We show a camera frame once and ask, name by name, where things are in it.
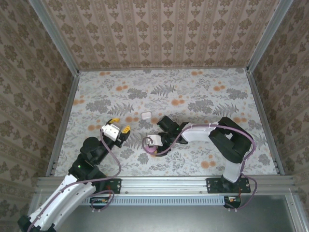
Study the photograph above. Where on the white earbud charging case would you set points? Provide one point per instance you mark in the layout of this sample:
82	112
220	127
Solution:
145	115

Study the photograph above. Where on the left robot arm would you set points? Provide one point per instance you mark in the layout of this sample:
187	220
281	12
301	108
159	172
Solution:
72	200

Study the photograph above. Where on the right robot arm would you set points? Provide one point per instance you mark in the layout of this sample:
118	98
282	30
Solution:
198	135

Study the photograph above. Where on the pink round pad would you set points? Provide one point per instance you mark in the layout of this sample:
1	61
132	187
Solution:
149	149

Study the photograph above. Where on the floral patterned table cover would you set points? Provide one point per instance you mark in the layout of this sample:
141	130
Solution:
169	79

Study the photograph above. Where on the black connector board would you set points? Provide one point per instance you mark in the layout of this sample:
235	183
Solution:
233	201
100	201

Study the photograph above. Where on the grey metal panel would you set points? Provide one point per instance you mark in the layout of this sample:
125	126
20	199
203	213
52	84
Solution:
169	220

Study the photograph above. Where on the aluminium side rail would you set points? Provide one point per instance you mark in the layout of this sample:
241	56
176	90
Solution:
63	125
265	125

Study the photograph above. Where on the wide aluminium mounting rail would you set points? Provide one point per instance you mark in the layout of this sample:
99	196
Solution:
164	184

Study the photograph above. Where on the aluminium frame post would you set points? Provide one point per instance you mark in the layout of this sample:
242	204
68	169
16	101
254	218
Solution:
58	41
268	36

